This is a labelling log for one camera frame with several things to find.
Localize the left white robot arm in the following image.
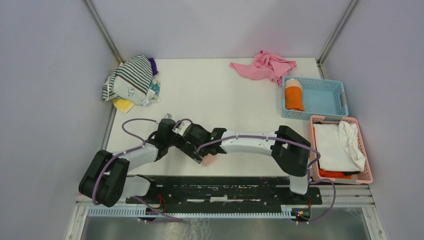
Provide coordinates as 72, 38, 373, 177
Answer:
78, 118, 209, 207

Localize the yellow cloth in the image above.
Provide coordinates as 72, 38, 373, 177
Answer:
112, 98, 135, 114

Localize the white cloth in basket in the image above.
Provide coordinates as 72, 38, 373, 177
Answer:
313, 121, 366, 172

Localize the white slotted cable duct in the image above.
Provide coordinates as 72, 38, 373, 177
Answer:
86, 205, 297, 220

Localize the light pink towel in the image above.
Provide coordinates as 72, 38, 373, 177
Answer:
200, 154, 216, 167

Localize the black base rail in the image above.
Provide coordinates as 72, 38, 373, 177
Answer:
137, 175, 323, 214

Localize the orange cloth in basket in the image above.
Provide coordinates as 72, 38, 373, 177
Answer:
319, 168, 352, 180

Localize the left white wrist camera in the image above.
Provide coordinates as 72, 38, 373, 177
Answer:
164, 113, 173, 120

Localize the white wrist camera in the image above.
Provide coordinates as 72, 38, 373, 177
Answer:
174, 120, 192, 136
164, 113, 173, 120

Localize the teal patterned cloth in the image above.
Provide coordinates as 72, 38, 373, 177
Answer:
143, 77, 161, 105

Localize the pink crumpled towel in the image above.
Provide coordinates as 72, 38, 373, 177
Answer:
229, 50, 297, 86

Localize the pink plastic basket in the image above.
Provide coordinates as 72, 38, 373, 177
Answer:
307, 115, 373, 185

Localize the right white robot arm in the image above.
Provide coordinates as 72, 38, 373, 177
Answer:
173, 123, 313, 204

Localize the purple cloth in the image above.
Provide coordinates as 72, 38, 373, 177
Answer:
148, 57, 159, 76

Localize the blue plastic basket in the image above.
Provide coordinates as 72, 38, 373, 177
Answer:
281, 76, 349, 122

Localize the striped cloth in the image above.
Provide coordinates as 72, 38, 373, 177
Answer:
101, 55, 154, 105

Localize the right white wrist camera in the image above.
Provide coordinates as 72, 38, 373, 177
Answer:
174, 120, 192, 136

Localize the orange cartoon towel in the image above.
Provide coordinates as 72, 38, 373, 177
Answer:
284, 78, 305, 112

